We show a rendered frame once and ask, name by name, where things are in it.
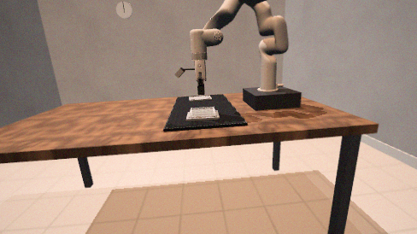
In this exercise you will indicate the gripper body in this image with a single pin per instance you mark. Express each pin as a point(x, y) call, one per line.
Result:
point(200, 66)

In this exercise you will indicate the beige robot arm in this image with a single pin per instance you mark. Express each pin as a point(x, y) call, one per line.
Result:
point(267, 26)

